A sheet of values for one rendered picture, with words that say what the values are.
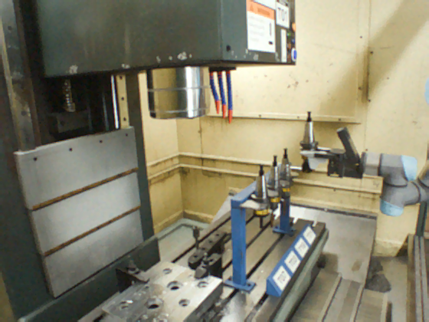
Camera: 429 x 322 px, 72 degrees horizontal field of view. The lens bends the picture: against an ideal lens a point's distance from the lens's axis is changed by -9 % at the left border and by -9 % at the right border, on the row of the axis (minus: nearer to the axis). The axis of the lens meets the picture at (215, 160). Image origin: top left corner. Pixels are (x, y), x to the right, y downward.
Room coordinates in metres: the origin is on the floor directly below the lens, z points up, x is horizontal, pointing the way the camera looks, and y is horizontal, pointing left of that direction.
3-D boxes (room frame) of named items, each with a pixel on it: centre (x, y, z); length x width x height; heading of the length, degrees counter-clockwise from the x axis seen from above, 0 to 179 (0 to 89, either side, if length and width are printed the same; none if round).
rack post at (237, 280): (0.93, -0.06, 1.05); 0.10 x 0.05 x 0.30; 58
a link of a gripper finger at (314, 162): (1.00, -0.32, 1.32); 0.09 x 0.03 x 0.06; 71
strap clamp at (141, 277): (0.87, 0.29, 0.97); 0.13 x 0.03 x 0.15; 58
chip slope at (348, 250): (1.38, -0.26, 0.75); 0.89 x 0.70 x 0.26; 58
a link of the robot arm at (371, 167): (0.93, -0.49, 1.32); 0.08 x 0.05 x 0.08; 148
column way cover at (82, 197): (1.07, 0.46, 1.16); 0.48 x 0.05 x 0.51; 148
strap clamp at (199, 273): (0.90, 0.04, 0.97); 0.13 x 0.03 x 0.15; 148
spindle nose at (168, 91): (0.83, 0.09, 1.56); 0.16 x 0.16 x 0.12
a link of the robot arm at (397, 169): (0.89, -0.56, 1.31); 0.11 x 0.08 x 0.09; 58
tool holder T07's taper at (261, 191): (0.94, -0.14, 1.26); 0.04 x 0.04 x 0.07
